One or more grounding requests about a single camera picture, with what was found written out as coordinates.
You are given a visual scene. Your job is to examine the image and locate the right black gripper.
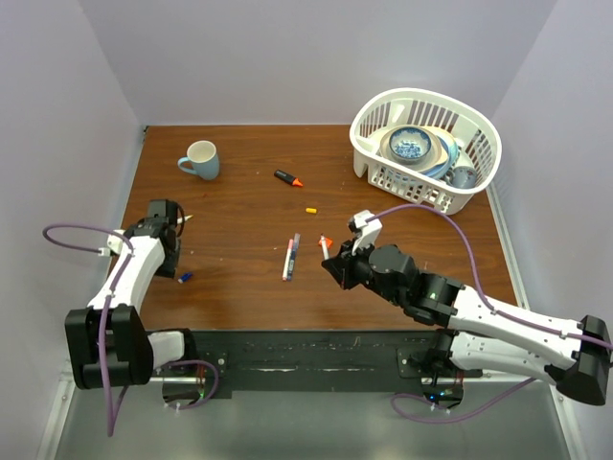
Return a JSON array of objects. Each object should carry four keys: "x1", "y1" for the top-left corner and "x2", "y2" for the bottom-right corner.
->
[{"x1": 323, "y1": 236, "x2": 404, "y2": 307}]

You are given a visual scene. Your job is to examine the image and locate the white yellow pen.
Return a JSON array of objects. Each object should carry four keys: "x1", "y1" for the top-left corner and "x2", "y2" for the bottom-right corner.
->
[{"x1": 177, "y1": 215, "x2": 193, "y2": 224}]

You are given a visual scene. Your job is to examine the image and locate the small blue white cap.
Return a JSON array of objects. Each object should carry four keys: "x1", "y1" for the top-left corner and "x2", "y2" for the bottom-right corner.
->
[{"x1": 178, "y1": 272, "x2": 193, "y2": 284}]

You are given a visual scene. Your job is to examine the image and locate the dark blue pen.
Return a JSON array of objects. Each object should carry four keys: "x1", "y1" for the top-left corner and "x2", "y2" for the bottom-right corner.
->
[{"x1": 287, "y1": 233, "x2": 301, "y2": 281}]

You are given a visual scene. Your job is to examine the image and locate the grey pen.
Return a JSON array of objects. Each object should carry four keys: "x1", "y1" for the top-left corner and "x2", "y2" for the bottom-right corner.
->
[{"x1": 320, "y1": 234, "x2": 329, "y2": 261}]

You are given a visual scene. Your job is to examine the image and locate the white pink pen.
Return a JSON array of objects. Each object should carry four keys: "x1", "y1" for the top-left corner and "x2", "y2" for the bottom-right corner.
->
[{"x1": 282, "y1": 239, "x2": 294, "y2": 281}]

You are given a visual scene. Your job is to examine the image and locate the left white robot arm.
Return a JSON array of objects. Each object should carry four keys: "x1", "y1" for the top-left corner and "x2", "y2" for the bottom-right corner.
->
[{"x1": 64, "y1": 199, "x2": 198, "y2": 389}]

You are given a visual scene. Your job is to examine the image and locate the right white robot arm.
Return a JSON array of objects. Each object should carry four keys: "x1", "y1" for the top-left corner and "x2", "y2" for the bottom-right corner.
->
[{"x1": 321, "y1": 241, "x2": 611, "y2": 406}]

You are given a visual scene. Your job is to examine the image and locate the orange highlighter cap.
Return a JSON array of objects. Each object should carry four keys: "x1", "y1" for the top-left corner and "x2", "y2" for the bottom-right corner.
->
[{"x1": 318, "y1": 237, "x2": 333, "y2": 249}]

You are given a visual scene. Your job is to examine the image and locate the light blue mug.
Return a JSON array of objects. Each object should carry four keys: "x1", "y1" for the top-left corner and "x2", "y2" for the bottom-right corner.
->
[{"x1": 177, "y1": 140, "x2": 220, "y2": 181}]

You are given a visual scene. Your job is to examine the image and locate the black orange highlighter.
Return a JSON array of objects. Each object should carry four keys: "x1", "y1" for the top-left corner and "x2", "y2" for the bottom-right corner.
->
[{"x1": 274, "y1": 170, "x2": 304, "y2": 187}]

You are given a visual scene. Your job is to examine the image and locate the blue patterned bowl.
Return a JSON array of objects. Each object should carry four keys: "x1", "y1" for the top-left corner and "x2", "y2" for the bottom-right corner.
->
[{"x1": 388, "y1": 126, "x2": 432, "y2": 164}]

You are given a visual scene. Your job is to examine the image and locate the white plastic dish basket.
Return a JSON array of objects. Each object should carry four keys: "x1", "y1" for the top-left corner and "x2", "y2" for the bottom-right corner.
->
[{"x1": 350, "y1": 88, "x2": 502, "y2": 215}]

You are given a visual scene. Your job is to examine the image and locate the grey cup in basket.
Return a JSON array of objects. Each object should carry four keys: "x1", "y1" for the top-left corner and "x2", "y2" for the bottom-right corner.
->
[{"x1": 446, "y1": 166, "x2": 477, "y2": 190}]

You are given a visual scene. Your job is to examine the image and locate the stacked plates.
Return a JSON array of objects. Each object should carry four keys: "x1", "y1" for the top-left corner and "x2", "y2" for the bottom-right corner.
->
[{"x1": 379, "y1": 125, "x2": 459, "y2": 179}]

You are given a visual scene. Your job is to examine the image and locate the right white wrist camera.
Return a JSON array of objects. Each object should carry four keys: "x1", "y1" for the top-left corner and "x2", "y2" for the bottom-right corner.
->
[{"x1": 348, "y1": 210, "x2": 382, "y2": 255}]

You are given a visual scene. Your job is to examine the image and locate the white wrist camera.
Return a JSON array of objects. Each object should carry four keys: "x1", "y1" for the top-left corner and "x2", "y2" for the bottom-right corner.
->
[
  {"x1": 98, "y1": 235, "x2": 124, "y2": 257},
  {"x1": 348, "y1": 210, "x2": 382, "y2": 255}
]

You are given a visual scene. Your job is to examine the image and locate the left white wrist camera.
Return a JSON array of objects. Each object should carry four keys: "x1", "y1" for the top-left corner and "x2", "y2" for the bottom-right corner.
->
[{"x1": 98, "y1": 235, "x2": 124, "y2": 257}]

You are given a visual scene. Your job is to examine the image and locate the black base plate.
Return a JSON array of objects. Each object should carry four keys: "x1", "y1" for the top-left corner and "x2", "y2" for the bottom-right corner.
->
[{"x1": 152, "y1": 330, "x2": 482, "y2": 399}]

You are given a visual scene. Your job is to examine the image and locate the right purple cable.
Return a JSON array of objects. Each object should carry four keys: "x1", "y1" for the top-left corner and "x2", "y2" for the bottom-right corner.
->
[{"x1": 368, "y1": 203, "x2": 613, "y2": 426}]

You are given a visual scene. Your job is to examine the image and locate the purple cable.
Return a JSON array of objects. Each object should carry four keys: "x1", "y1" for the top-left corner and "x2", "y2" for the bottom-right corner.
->
[
  {"x1": 368, "y1": 203, "x2": 613, "y2": 426},
  {"x1": 41, "y1": 222, "x2": 135, "y2": 438}
]

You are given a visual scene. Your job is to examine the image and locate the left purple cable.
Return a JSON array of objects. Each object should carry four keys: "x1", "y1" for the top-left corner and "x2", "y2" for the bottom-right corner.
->
[{"x1": 41, "y1": 222, "x2": 135, "y2": 438}]

